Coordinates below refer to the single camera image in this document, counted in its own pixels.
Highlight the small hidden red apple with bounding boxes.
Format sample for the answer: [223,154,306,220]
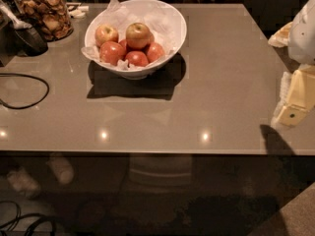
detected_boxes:
[119,39,129,53]

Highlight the front middle red apple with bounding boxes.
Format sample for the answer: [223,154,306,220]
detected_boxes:
[125,51,149,67]

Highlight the right red apple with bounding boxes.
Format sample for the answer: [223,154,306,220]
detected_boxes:
[145,42,165,63]

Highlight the small white items on table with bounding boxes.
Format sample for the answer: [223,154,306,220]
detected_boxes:
[67,3,89,19]

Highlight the white ceramic bowl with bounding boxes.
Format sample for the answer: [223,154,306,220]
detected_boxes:
[84,0,188,81]

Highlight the black round device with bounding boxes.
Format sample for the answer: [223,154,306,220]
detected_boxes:
[14,28,48,56]

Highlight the white spoon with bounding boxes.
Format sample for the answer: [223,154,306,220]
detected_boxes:
[0,0,32,30]

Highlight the black cable on table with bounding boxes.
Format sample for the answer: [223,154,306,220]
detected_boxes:
[0,72,50,110]

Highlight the yellow-red apple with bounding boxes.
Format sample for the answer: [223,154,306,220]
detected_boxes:
[94,24,119,47]
[125,23,151,49]

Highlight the glass jar of dried chips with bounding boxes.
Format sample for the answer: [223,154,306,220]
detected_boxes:
[14,0,73,41]

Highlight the black cables on floor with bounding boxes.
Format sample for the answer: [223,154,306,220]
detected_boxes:
[0,200,67,236]

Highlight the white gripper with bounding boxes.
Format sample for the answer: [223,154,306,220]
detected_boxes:
[275,0,315,127]

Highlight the front left red apple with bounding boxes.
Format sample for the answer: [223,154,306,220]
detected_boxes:
[99,41,126,66]

